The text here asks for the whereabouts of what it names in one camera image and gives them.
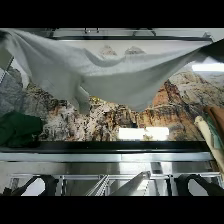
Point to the dark green garment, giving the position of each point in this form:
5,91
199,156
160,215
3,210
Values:
18,130

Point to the pale green garment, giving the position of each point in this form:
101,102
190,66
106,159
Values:
216,133

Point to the brown garment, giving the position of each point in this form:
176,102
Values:
217,116

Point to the grey T-shirt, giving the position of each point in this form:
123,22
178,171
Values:
110,75

